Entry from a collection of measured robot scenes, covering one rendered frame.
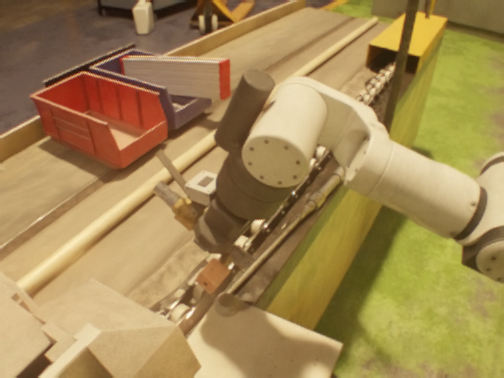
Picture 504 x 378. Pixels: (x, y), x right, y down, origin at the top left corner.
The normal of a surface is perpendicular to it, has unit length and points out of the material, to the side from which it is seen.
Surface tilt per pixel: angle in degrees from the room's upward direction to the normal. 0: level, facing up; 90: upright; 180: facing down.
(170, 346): 71
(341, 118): 96
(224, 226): 90
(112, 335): 54
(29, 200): 0
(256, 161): 96
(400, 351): 0
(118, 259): 0
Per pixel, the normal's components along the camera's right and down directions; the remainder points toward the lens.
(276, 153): -0.33, 0.66
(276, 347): 0.01, -0.78
